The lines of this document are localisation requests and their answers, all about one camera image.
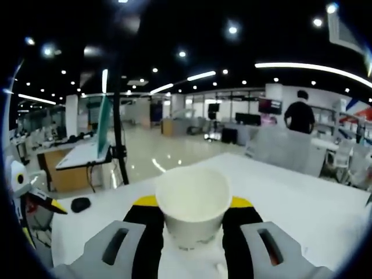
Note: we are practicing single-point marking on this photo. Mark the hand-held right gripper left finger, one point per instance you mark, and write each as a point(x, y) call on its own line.
point(145, 238)

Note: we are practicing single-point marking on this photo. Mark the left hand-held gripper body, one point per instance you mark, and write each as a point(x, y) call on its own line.
point(17, 189)

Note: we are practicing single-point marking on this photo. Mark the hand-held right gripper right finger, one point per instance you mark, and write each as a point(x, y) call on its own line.
point(235, 241)

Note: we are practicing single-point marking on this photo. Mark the white printed paper cup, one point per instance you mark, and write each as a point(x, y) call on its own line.
point(193, 226)

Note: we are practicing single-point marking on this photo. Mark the grey mesh office chair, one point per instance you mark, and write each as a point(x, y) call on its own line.
point(40, 226)

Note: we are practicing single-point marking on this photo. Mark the wooden side desk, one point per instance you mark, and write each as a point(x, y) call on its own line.
point(72, 180)

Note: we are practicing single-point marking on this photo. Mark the black computer mouse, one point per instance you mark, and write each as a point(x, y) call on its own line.
point(80, 205)

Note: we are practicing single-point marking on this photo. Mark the white table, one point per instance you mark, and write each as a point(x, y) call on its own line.
point(290, 203)

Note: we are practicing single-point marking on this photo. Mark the white pillar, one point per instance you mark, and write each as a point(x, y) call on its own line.
point(71, 116)

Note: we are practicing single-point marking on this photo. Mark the tilted monitor screen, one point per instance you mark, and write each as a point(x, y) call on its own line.
point(104, 125)

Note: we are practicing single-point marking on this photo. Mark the grey partition panel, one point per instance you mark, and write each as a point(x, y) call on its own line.
point(284, 151)

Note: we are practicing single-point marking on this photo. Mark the black tripod stand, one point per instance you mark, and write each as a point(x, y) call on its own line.
point(117, 116)

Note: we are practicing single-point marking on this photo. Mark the wooden cabinet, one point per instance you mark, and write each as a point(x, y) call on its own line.
point(173, 128)

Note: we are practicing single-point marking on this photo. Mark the short ceiling light bar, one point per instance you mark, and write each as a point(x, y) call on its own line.
point(105, 81)
point(161, 88)
point(202, 75)

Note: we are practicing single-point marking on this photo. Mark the black monitor on stand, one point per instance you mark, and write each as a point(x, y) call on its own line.
point(214, 108)

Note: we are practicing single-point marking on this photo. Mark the white storage shelf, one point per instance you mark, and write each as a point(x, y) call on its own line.
point(325, 119)

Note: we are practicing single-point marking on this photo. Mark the long curved ceiling light strip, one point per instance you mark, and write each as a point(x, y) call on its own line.
point(290, 66)

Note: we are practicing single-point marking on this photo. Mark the round ceiling spotlights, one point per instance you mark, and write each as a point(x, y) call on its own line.
point(182, 53)

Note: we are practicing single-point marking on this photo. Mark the ceiling air conditioner vent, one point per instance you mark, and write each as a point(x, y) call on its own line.
point(348, 35)

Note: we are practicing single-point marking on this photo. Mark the wall display screen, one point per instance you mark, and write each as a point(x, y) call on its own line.
point(270, 106)

